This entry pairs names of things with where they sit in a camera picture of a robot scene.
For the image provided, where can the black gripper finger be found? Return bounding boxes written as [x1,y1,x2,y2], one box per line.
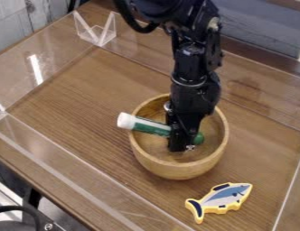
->
[164,102,176,133]
[169,116,201,152]

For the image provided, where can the green white marker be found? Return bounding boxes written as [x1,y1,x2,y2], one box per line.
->
[117,112,207,145]

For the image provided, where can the black cable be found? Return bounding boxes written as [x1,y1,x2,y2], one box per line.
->
[0,203,41,231]

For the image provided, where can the clear acrylic tray wall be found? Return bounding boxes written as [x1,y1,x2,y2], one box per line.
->
[0,112,193,231]

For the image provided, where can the yellow blue fish toy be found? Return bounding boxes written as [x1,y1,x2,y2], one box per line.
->
[185,182,253,224]

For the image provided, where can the brown wooden bowl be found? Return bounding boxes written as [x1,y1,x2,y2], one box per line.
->
[129,93,232,181]

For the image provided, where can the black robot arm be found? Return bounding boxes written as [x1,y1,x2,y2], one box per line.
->
[113,0,224,152]

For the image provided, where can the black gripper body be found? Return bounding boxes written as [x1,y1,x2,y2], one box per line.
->
[164,71,223,130]

